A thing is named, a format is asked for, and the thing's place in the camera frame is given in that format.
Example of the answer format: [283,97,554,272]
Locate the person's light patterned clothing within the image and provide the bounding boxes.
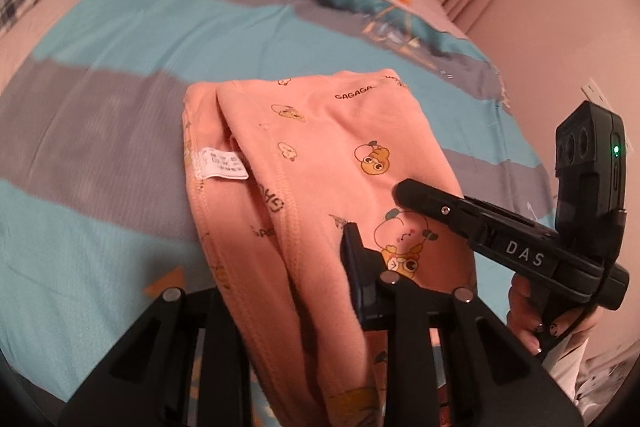
[542,307,640,413]

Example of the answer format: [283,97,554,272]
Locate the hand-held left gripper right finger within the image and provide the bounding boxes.
[339,222,584,427]

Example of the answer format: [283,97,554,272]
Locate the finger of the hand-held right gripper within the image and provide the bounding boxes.
[392,178,484,254]

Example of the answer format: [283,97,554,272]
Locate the person's right hand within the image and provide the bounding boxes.
[507,275,599,355]

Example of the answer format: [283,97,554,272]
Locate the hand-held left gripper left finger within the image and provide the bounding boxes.
[60,286,252,427]

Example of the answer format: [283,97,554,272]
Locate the pink printed baby garment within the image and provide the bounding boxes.
[182,69,478,427]

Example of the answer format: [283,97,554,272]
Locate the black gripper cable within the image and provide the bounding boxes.
[537,209,628,358]

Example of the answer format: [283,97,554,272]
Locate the blue grey patterned blanket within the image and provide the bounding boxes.
[0,0,558,427]

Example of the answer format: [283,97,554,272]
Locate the white wall socket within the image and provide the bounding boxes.
[580,79,613,108]

